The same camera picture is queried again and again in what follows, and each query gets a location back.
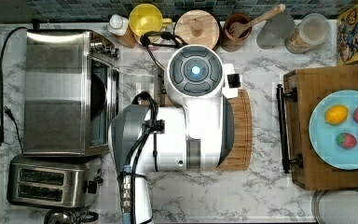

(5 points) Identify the stainless steel toaster oven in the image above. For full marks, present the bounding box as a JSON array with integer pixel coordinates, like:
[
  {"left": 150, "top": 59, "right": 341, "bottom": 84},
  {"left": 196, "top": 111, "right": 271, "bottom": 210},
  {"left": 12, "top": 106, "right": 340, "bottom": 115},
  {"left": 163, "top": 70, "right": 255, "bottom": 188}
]
[{"left": 23, "top": 29, "right": 118, "bottom": 157}]

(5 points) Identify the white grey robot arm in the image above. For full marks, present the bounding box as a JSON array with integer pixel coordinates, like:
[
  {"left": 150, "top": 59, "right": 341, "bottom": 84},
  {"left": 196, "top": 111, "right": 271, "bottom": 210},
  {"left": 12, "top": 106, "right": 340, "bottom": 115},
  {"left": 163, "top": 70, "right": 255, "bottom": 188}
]
[{"left": 108, "top": 45, "right": 241, "bottom": 224}]

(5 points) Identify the bamboo cutting board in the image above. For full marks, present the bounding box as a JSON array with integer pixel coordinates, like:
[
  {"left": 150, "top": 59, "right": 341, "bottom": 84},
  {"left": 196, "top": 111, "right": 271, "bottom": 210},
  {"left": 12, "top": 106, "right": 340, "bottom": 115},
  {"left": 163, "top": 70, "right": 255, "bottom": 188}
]
[{"left": 158, "top": 88, "right": 254, "bottom": 172}]

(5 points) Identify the round wooden lid canister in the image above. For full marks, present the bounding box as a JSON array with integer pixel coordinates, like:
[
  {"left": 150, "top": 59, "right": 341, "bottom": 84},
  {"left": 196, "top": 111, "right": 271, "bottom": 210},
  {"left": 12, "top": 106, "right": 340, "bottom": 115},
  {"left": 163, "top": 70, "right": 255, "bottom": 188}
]
[{"left": 174, "top": 9, "right": 221, "bottom": 49}]

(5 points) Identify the yellow plastic cup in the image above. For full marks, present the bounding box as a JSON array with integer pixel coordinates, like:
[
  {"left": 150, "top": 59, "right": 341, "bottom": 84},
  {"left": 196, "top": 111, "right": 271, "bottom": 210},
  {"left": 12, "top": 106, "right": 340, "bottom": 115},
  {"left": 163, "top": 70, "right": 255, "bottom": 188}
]
[{"left": 129, "top": 4, "right": 172, "bottom": 37}]

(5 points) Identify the brown utensil holder cup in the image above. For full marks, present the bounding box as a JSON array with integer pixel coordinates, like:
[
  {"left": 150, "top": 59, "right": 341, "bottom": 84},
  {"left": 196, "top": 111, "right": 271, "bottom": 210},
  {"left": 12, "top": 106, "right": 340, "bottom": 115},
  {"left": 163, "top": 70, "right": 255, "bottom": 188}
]
[{"left": 220, "top": 12, "right": 254, "bottom": 53}]

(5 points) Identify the white cap bottle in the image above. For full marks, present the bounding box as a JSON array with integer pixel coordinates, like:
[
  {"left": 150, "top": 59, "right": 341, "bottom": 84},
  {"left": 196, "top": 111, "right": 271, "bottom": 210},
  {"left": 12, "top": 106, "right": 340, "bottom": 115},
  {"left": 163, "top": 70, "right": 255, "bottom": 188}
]
[{"left": 107, "top": 14, "right": 137, "bottom": 49}]

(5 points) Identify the grey glass cone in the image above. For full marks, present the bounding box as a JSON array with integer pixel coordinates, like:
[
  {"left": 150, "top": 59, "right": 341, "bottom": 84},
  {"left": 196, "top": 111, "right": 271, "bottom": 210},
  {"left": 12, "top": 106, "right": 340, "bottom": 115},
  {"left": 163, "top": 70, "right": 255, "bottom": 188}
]
[{"left": 256, "top": 14, "right": 295, "bottom": 49}]

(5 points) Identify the wooden drawer box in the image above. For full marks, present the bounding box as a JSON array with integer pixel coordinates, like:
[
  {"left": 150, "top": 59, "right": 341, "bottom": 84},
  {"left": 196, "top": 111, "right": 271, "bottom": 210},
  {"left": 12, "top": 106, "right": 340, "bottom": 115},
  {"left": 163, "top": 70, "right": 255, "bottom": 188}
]
[{"left": 277, "top": 65, "right": 358, "bottom": 190}]

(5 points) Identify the light blue plate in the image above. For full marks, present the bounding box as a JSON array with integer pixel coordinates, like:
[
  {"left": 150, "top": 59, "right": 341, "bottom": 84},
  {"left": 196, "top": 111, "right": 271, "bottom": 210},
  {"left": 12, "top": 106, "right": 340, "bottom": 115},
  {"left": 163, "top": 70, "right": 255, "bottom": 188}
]
[{"left": 309, "top": 91, "right": 358, "bottom": 170}]

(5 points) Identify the stainless steel two-slot toaster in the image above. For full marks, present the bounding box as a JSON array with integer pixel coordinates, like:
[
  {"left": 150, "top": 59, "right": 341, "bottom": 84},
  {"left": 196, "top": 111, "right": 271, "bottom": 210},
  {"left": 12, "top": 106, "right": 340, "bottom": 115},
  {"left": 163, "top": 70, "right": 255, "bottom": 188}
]
[{"left": 7, "top": 155, "right": 103, "bottom": 209}]

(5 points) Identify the metal kettle top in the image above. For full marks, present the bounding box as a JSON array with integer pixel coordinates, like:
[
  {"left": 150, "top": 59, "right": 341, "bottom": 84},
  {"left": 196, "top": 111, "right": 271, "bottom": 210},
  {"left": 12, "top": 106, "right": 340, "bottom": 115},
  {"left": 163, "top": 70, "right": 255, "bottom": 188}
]
[{"left": 44, "top": 210, "right": 99, "bottom": 224}]

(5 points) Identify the yellow toy lemon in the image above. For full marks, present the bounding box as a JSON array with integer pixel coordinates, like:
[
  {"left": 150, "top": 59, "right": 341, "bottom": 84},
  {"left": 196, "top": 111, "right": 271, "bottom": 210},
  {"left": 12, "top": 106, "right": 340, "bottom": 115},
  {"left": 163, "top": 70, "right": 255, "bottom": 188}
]
[{"left": 324, "top": 105, "right": 349, "bottom": 125}]

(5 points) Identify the clear cereal jar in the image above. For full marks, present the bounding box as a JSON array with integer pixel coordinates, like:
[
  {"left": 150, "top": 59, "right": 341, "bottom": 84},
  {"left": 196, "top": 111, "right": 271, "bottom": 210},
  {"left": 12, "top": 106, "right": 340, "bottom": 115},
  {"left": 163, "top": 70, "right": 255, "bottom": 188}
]
[{"left": 284, "top": 13, "right": 330, "bottom": 54}]

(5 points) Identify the red green toy strawberry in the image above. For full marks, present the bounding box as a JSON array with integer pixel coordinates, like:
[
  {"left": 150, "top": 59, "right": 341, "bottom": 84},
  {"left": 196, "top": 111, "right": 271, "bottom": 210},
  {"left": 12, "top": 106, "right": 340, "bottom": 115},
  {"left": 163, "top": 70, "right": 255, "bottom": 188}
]
[{"left": 336, "top": 133, "right": 357, "bottom": 149}]

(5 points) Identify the colourful cereal box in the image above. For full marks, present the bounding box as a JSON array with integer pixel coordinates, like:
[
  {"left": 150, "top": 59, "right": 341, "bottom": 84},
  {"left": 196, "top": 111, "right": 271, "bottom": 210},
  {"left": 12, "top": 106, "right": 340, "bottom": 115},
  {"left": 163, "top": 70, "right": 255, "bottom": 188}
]
[{"left": 337, "top": 4, "right": 358, "bottom": 65}]

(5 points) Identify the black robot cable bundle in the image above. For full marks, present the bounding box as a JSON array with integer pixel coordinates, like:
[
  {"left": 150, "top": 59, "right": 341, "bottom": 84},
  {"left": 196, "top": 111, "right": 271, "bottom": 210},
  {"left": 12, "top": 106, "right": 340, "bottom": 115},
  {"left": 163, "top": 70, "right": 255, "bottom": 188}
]
[{"left": 126, "top": 30, "right": 189, "bottom": 224}]

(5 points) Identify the black drawer handle bar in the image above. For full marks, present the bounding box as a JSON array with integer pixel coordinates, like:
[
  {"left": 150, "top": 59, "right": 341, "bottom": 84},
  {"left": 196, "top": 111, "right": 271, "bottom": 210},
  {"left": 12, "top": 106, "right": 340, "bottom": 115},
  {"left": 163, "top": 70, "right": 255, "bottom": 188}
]
[{"left": 276, "top": 84, "right": 303, "bottom": 174}]

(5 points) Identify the black oven power cable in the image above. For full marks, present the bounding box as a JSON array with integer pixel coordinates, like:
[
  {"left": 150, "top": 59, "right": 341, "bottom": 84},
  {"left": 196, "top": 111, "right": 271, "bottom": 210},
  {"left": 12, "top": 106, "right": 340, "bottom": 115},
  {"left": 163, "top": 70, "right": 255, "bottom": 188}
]
[{"left": 0, "top": 19, "right": 41, "bottom": 154}]

